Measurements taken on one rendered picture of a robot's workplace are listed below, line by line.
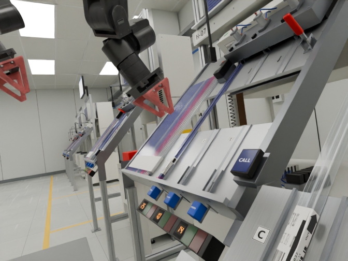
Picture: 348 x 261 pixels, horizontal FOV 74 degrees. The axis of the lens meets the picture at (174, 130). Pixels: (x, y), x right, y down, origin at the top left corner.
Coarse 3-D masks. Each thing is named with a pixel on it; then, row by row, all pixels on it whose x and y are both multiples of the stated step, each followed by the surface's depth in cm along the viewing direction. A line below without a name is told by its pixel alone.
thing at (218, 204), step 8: (128, 176) 96; (136, 176) 80; (144, 176) 72; (144, 184) 85; (152, 184) 72; (160, 184) 62; (168, 184) 57; (176, 184) 54; (168, 192) 65; (176, 192) 57; (184, 192) 50; (192, 192) 47; (200, 192) 45; (208, 192) 43; (184, 200) 60; (192, 200) 53; (200, 200) 47; (208, 200) 43; (216, 200) 40; (224, 200) 38; (216, 208) 44; (224, 208) 40; (232, 216) 42
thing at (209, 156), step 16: (224, 128) 60; (240, 128) 54; (256, 128) 50; (176, 144) 77; (192, 144) 68; (208, 144) 61; (224, 144) 55; (240, 144) 50; (256, 144) 46; (176, 160) 69; (192, 160) 61; (208, 160) 55; (224, 160) 50; (176, 176) 62; (192, 176) 55; (208, 176) 50; (224, 176) 46; (224, 192) 43
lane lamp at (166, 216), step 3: (165, 213) 55; (168, 213) 54; (165, 216) 54; (168, 216) 53; (162, 219) 54; (165, 219) 53; (168, 219) 52; (159, 222) 54; (162, 222) 53; (165, 222) 52; (159, 225) 53; (162, 225) 52
